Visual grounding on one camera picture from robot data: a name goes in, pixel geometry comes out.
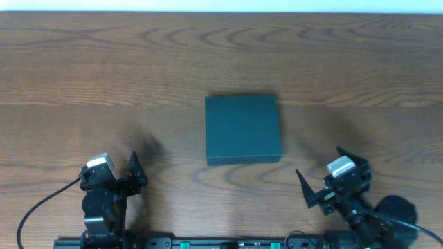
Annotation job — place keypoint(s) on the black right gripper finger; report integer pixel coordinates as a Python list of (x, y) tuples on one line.
[(359, 161), (307, 191)]

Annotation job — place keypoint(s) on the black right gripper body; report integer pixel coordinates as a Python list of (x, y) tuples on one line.
[(333, 188)]

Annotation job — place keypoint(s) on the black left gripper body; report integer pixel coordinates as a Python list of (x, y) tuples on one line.
[(127, 187)]

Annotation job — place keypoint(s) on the dark green box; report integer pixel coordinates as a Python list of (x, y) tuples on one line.
[(242, 129)]

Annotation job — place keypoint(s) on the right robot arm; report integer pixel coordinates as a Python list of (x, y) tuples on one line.
[(391, 223)]

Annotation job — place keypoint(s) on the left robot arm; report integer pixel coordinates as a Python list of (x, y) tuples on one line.
[(105, 202)]

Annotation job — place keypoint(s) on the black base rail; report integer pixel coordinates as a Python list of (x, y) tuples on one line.
[(168, 243)]

